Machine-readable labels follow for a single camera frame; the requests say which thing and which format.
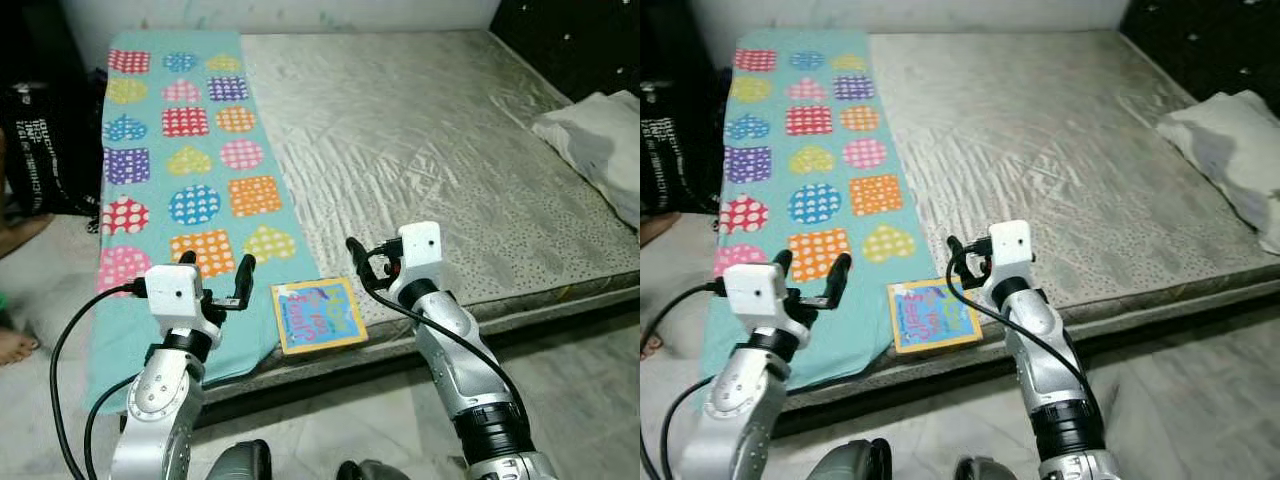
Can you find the yellow bordered children's book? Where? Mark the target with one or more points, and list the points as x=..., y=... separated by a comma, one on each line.
x=935, y=316
x=320, y=318

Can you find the grey robot leg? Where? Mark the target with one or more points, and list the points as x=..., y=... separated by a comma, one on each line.
x=238, y=462
x=848, y=462
x=372, y=470
x=995, y=470

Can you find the teal blanket with coloured shapes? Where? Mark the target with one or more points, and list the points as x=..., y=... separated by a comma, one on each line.
x=775, y=180
x=155, y=180

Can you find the cream pillow with tree print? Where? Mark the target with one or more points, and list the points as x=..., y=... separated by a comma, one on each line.
x=600, y=150
x=1230, y=160

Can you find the person's bare foot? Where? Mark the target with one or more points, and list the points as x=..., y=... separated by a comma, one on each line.
x=18, y=347
x=649, y=348

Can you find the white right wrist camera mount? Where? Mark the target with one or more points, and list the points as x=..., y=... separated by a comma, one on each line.
x=1010, y=252
x=418, y=255

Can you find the black bag with white lettering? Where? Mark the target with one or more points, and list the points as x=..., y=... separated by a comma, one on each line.
x=50, y=150
x=685, y=150

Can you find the grey quilted mattress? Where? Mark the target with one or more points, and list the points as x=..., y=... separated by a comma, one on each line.
x=430, y=150
x=1050, y=150

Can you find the grey left robot leg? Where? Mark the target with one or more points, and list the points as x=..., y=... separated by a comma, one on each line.
x=238, y=462
x=848, y=462

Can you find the black tufted headboard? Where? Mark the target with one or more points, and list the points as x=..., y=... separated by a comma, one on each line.
x=1210, y=45
x=570, y=40

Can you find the grey right robot leg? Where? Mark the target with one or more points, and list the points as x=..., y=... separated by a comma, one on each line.
x=372, y=470
x=995, y=470

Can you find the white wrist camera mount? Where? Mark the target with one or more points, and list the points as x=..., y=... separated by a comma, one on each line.
x=758, y=293
x=1010, y=252
x=418, y=255
x=178, y=295

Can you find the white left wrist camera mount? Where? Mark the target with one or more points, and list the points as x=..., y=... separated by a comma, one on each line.
x=178, y=295
x=758, y=293

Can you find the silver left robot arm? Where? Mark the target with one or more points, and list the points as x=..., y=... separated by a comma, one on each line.
x=735, y=400
x=155, y=400

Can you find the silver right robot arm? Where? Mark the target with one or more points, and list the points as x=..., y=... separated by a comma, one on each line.
x=450, y=340
x=1035, y=330

